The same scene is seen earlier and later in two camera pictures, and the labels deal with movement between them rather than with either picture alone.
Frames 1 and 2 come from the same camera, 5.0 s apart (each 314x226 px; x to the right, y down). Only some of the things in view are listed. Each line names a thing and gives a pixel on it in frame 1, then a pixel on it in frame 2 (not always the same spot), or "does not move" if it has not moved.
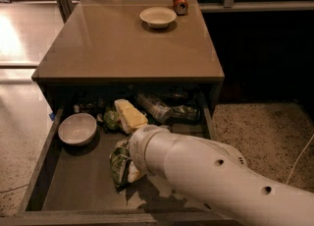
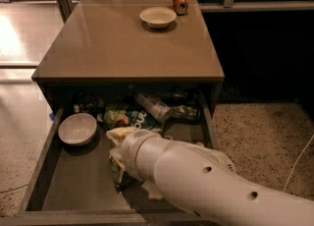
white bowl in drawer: [78, 130] does not move
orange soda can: [180, 3] does not move
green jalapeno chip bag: [120, 163] does not move
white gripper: [136, 146] to [130, 150]
